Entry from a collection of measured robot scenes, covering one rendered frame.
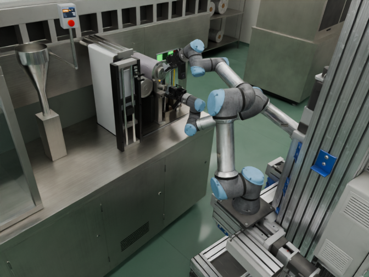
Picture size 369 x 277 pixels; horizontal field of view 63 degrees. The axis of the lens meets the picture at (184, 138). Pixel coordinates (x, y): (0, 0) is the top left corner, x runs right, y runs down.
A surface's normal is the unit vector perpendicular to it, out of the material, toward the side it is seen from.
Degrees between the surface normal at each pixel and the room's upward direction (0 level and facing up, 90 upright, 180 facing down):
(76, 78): 90
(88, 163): 0
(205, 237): 0
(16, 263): 90
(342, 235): 90
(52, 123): 90
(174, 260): 0
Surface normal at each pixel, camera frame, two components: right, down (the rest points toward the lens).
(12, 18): 0.73, 0.42
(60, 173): 0.06, -0.82
